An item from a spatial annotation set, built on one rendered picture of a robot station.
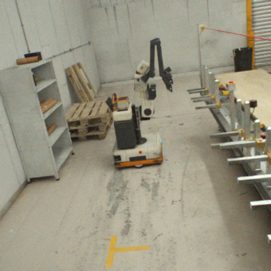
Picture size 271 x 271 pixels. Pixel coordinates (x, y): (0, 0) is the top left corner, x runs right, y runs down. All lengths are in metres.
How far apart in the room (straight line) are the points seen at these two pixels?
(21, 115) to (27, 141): 0.36
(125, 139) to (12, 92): 1.53
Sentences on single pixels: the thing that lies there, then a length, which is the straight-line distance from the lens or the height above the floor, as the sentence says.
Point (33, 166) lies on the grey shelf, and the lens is 4.43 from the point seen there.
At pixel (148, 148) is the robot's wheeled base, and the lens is 4.12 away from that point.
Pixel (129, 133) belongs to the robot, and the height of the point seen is 0.51.
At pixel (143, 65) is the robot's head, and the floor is 1.34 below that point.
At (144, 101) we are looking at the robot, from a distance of 4.10.
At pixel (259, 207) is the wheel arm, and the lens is 1.65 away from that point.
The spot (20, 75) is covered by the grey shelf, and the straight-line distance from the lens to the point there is 4.07.
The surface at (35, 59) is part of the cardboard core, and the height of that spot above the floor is 1.59.
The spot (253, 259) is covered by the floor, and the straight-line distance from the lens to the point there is 2.78.
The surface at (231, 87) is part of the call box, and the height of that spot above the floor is 1.18.
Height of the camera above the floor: 1.87
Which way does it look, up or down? 20 degrees down
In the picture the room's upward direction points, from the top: 9 degrees counter-clockwise
